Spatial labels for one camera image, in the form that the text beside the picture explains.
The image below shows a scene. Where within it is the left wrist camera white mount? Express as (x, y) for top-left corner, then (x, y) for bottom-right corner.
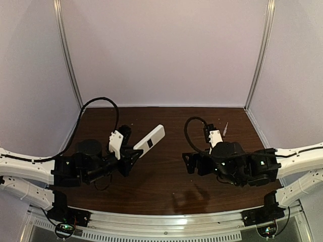
(107, 125), (132, 160)

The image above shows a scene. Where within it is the front aluminium rail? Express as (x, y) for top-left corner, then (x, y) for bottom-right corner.
(18, 201), (313, 241)

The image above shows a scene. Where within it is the white remote control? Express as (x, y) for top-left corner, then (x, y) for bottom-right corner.
(133, 124), (165, 158)

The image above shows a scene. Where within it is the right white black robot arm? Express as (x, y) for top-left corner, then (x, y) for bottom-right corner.
(182, 142), (322, 225)

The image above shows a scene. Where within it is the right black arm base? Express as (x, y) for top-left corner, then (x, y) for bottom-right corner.
(241, 205), (285, 240)

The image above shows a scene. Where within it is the left aluminium frame post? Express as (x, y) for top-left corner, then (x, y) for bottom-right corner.
(53, 0), (83, 109)

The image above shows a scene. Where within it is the aluminium frame post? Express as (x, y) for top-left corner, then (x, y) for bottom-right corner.
(244, 0), (276, 111)
(53, 0), (83, 109)

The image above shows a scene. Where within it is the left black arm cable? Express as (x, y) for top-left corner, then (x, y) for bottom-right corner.
(30, 97), (120, 163)

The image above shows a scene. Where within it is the right aluminium frame post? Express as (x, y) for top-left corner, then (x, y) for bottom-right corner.
(244, 0), (276, 111)

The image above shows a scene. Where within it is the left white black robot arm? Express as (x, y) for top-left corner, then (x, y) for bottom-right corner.
(1, 140), (149, 220)

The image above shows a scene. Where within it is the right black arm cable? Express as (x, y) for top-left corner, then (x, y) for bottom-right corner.
(184, 116), (323, 158)

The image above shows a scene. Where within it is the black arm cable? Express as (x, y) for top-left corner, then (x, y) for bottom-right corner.
(30, 97), (120, 163)
(184, 116), (323, 158)

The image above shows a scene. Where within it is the small silver screwdriver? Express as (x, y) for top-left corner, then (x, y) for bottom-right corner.
(223, 122), (229, 137)

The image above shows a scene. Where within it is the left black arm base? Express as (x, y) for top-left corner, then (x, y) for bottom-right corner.
(43, 207), (92, 240)

